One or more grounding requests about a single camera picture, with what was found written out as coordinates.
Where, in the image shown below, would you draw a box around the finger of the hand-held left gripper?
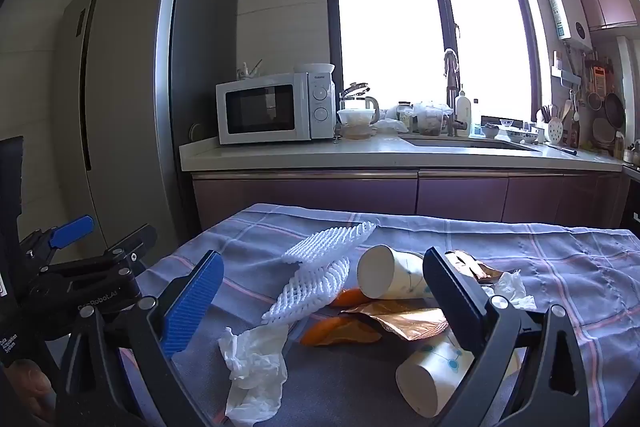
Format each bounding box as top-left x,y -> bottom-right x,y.
20,214 -> 96,267
45,223 -> 158,279

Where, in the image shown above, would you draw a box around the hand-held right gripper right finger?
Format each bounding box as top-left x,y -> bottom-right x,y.
422,248 -> 591,427

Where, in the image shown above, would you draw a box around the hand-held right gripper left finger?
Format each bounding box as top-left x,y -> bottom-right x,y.
55,249 -> 226,427

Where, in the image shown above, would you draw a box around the small copper foil wrapper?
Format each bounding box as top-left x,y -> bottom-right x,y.
444,251 -> 502,286

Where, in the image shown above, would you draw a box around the large gold foil wrapper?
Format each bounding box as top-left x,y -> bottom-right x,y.
340,299 -> 451,339

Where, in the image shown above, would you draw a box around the white tissue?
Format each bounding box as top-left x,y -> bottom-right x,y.
218,324 -> 291,426
482,271 -> 537,312

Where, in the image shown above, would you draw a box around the white patterned paper cup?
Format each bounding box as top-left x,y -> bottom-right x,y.
357,245 -> 436,301
395,327 -> 521,419

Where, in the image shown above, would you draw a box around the orange peel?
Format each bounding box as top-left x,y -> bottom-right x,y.
330,288 -> 374,308
300,314 -> 384,348

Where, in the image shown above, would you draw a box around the white foam fruit net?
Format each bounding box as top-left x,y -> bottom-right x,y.
282,221 -> 378,266
261,256 -> 351,326

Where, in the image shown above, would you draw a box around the person's left hand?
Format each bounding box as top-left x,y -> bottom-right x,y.
0,354 -> 58,427

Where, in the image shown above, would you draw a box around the purple base cabinets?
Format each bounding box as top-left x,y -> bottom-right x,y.
192,171 -> 632,233

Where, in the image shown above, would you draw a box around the plaid blue tablecloth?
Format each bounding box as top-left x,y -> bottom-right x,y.
122,203 -> 640,427

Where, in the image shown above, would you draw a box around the kitchen sink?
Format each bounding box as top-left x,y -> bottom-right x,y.
400,134 -> 541,152

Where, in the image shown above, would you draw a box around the silver refrigerator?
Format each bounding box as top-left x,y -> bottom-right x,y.
52,0 -> 238,253

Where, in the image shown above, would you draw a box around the blue patterned bowl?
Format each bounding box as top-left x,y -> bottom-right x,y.
506,127 -> 539,144

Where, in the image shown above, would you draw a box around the clear plastic food bags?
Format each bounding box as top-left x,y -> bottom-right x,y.
380,99 -> 455,138

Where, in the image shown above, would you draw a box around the glass jar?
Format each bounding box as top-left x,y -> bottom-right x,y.
399,102 -> 419,134

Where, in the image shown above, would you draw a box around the white soap bottle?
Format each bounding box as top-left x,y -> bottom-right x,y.
455,84 -> 474,138

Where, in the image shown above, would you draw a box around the white kitchen countertop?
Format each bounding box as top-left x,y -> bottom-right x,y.
180,131 -> 626,174

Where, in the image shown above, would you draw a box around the clear lidded food container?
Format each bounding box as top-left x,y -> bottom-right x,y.
337,108 -> 377,140

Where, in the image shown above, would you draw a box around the white microwave oven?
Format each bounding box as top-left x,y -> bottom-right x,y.
216,73 -> 337,146

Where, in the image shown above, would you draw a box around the metal kitchen faucet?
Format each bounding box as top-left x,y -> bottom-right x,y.
442,49 -> 469,138

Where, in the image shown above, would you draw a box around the small white bottle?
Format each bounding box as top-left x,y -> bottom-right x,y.
236,59 -> 263,80

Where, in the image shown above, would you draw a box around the glass kettle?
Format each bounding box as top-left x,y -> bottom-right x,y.
340,82 -> 382,128

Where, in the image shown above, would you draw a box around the hanging frying pan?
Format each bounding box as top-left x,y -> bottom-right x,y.
604,92 -> 627,128

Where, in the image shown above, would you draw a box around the large kitchen window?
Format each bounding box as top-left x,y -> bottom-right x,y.
322,0 -> 543,128

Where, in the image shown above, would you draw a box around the white water heater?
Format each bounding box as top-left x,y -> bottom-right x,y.
543,0 -> 594,52

